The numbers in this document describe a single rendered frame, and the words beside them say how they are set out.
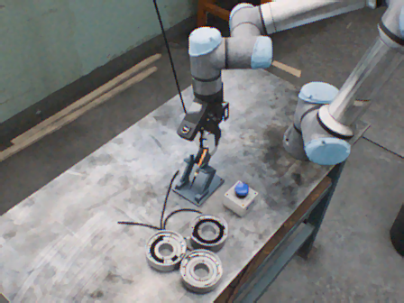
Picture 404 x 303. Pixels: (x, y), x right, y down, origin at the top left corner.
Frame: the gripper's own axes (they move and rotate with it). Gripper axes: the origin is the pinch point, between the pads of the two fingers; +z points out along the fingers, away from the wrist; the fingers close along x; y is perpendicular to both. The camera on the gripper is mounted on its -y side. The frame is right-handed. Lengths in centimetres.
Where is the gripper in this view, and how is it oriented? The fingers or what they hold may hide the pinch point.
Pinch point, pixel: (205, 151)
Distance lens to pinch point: 126.3
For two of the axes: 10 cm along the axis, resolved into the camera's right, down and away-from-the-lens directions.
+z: 0.5, 7.4, 6.7
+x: -8.3, -3.4, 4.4
